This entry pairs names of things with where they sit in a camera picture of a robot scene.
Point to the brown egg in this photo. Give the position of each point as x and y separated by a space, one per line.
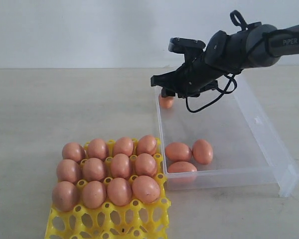
147 144
119 192
165 103
121 167
97 148
202 152
146 189
69 170
94 194
94 169
181 167
123 145
73 151
178 151
65 196

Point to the yellow plastic egg tray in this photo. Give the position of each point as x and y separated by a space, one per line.
136 220

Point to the brown egg edge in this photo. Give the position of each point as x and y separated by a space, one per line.
146 165

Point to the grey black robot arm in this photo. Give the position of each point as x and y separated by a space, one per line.
256 45

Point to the clear plastic container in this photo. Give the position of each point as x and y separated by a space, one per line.
247 149

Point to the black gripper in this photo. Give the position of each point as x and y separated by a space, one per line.
189 79

